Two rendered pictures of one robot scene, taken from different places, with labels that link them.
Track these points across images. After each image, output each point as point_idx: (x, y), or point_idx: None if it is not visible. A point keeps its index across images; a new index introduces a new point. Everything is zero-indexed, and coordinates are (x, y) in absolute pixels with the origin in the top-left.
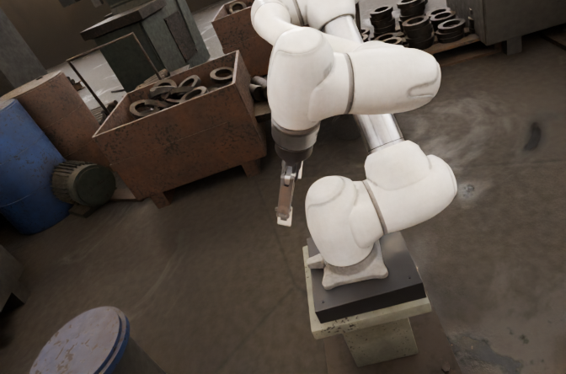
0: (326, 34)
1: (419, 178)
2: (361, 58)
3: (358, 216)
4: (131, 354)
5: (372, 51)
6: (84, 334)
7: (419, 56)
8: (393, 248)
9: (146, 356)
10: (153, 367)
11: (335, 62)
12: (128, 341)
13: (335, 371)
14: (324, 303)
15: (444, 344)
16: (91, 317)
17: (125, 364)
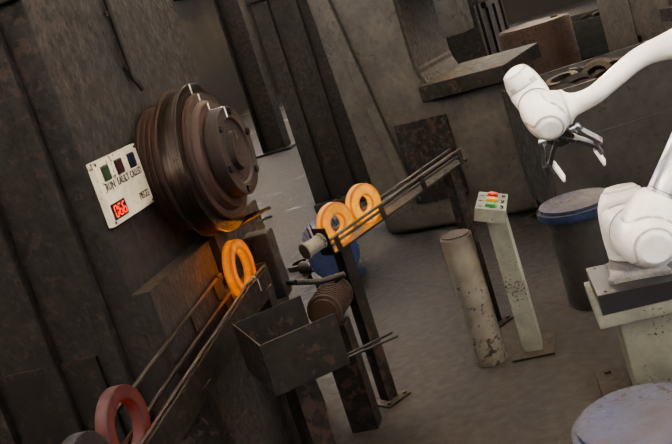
0: (607, 73)
1: (626, 220)
2: (527, 95)
3: (604, 218)
4: (589, 232)
5: (533, 95)
6: (586, 197)
7: (535, 110)
8: (643, 282)
9: (604, 249)
10: (604, 261)
11: (521, 90)
12: (595, 224)
13: (626, 366)
14: (592, 269)
15: None
16: (601, 193)
17: (578, 232)
